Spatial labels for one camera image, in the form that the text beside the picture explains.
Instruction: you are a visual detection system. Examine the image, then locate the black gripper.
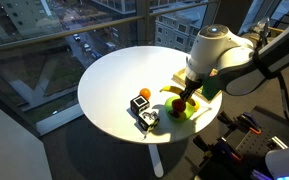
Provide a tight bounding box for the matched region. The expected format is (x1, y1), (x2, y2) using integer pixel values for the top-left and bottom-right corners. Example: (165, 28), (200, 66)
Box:
(179, 77), (203, 103)

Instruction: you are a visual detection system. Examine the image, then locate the yellow banana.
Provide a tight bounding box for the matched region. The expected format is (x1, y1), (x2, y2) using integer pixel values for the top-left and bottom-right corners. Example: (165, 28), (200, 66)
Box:
(159, 85), (201, 112)

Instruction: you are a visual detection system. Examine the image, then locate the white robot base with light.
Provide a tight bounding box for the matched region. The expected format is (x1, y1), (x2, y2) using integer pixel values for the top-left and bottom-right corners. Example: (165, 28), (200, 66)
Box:
(264, 139), (289, 180)

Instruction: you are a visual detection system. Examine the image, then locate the green plastic bowl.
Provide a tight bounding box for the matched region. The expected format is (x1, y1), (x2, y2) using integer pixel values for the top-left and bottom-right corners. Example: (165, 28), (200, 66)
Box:
(164, 95), (196, 123)

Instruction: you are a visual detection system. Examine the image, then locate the red apple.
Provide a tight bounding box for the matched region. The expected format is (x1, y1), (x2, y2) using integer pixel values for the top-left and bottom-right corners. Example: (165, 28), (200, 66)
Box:
(171, 98), (187, 114)

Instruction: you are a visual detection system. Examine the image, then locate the wooden tray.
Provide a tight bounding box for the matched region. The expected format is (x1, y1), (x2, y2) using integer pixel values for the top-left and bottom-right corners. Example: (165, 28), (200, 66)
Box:
(171, 67), (223, 103)

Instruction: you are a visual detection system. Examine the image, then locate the dark purple plum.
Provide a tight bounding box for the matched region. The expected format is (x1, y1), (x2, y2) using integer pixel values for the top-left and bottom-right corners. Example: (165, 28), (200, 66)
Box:
(169, 109), (181, 119)

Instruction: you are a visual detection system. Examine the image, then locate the orange fruit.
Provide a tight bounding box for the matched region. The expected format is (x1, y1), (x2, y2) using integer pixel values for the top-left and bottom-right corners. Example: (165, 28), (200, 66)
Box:
(139, 87), (152, 101)

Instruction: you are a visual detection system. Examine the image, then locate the zebra print cube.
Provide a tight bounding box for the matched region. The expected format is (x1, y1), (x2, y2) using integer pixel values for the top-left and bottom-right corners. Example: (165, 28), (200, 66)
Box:
(137, 109), (161, 132)

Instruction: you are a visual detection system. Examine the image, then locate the black clamp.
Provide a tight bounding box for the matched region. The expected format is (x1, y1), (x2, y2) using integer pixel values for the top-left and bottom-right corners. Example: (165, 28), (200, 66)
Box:
(193, 134), (215, 155)
(217, 111), (238, 129)

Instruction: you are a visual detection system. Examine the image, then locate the blue clamp with orange tip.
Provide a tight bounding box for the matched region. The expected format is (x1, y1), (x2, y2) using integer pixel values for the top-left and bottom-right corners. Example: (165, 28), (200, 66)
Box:
(237, 112), (262, 135)
(213, 138), (243, 165)

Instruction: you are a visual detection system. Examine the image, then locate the white table base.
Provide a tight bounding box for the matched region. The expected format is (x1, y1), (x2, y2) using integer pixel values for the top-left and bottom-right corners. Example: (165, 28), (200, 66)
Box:
(148, 143), (165, 178)

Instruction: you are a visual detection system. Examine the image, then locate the black perforated mounting board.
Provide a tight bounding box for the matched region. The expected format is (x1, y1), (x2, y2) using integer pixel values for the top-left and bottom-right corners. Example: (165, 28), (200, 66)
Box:
(193, 106), (289, 180)

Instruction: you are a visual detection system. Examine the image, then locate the wooden chair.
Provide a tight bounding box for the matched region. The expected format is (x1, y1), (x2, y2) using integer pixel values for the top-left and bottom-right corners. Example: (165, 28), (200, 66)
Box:
(248, 25), (285, 43)

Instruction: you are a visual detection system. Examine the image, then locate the metal window railing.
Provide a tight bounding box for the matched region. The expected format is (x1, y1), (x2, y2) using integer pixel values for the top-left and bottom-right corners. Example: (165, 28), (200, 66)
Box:
(0, 1), (218, 56)

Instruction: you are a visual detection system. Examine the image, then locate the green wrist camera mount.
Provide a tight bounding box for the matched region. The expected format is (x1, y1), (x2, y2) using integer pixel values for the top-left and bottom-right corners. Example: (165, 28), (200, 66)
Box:
(201, 74), (222, 102)

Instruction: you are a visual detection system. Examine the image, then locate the window frame post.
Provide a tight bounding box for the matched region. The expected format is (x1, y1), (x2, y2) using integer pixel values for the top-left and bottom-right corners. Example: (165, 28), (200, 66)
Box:
(136, 0), (152, 48)

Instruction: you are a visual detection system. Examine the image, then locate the silver metal bracket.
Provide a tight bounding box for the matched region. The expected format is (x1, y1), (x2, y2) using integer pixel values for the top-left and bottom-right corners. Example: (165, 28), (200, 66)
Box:
(271, 135), (289, 150)

